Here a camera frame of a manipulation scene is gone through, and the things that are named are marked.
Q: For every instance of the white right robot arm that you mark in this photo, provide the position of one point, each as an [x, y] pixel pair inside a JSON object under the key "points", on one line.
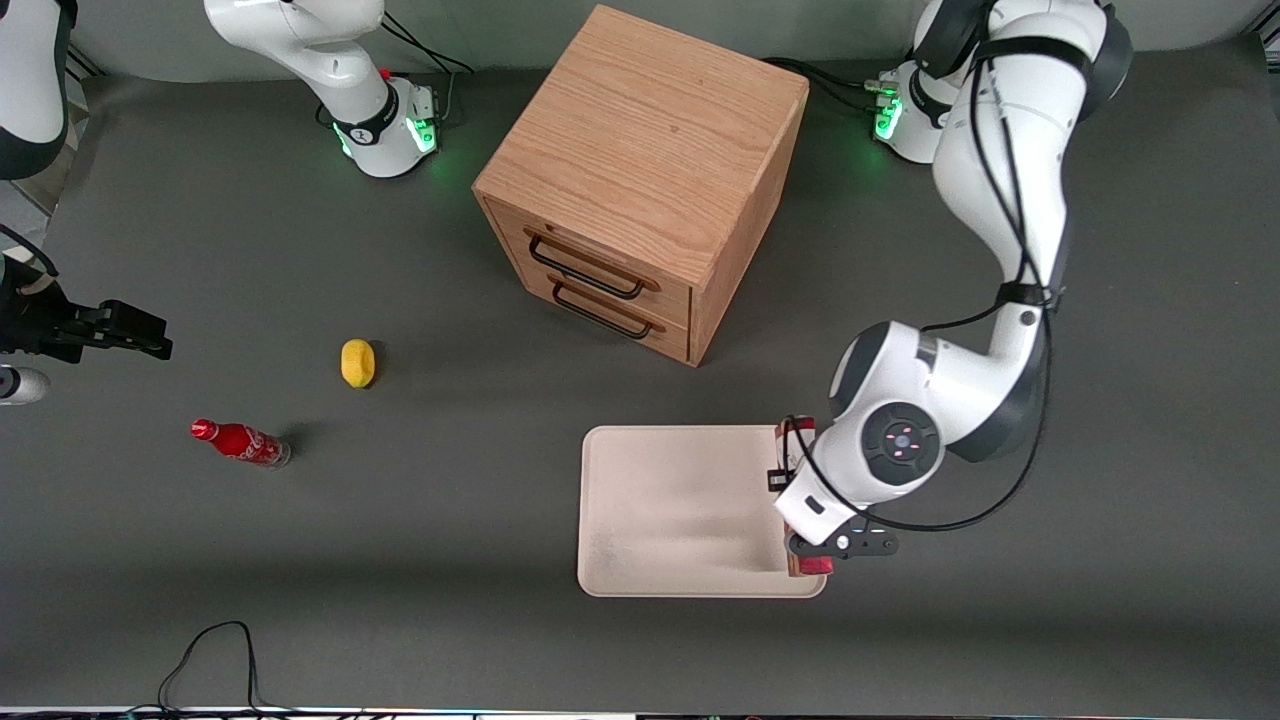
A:
{"points": [[300, 40]]}

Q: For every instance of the wooden drawer cabinet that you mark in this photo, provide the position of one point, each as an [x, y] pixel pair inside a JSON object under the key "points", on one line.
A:
{"points": [[650, 140]]}

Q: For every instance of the white rectangular tray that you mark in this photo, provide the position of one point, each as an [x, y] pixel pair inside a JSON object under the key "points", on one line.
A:
{"points": [[680, 510]]}

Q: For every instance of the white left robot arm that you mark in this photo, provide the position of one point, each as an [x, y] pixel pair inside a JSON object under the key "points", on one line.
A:
{"points": [[1010, 180]]}

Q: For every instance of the yellow lemon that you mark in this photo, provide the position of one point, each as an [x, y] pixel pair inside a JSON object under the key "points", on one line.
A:
{"points": [[358, 363]]}

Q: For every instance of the red cola bottle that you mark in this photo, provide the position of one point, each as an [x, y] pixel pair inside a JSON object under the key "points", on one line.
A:
{"points": [[240, 441]]}

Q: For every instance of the wooden drawer front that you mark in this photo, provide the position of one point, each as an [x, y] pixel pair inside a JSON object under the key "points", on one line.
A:
{"points": [[610, 255], [625, 330]]}

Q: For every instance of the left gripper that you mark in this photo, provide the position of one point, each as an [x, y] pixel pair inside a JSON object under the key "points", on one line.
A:
{"points": [[783, 470]]}

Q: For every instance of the red cookie box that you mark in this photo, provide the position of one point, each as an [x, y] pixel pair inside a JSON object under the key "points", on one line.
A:
{"points": [[815, 567]]}

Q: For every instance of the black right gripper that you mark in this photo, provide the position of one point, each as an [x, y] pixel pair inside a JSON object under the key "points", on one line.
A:
{"points": [[48, 328]]}

